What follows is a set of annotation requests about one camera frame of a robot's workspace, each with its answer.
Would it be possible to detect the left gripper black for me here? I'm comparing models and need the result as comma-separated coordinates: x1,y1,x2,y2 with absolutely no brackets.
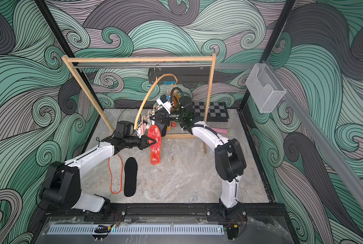
124,135,157,151

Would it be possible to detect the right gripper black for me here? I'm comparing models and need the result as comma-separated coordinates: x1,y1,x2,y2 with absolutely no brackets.
154,107,189,126

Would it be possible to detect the red patterned insole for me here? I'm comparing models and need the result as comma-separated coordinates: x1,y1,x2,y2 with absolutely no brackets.
148,125,162,165
109,154,123,195

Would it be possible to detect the black insole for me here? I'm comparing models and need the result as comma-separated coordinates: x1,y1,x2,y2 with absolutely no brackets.
124,157,138,197

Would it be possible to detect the red patterned insole front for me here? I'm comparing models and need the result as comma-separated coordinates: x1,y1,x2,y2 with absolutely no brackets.
109,154,123,195

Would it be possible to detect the curved wooden clip hanger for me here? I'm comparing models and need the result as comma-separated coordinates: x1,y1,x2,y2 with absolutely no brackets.
134,73,178,130

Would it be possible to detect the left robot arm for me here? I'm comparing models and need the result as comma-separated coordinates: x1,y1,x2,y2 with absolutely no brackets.
39,121,158,212

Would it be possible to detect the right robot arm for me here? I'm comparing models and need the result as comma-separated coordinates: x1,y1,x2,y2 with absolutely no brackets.
147,95,246,221

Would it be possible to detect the orange yellow insole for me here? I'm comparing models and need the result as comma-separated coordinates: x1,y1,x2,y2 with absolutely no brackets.
172,94,180,109

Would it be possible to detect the black white chessboard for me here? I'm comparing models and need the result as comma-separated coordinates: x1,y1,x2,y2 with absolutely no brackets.
193,102,229,122

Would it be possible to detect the pink toy microphone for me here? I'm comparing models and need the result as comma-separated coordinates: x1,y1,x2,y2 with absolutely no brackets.
213,128,235,136

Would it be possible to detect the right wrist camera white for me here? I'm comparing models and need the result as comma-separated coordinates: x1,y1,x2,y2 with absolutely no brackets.
156,95,172,114

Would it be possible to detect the black wall tool shelf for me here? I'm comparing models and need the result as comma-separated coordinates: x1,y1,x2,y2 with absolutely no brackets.
148,65,211,85

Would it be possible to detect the wooden clothes rack frame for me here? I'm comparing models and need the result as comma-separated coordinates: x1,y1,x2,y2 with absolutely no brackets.
61,54,217,155

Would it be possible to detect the white slotted cable duct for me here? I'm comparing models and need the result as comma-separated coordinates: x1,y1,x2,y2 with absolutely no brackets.
46,224,225,236

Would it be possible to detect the clear plastic wall bin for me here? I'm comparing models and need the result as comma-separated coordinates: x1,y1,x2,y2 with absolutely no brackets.
245,63,286,113

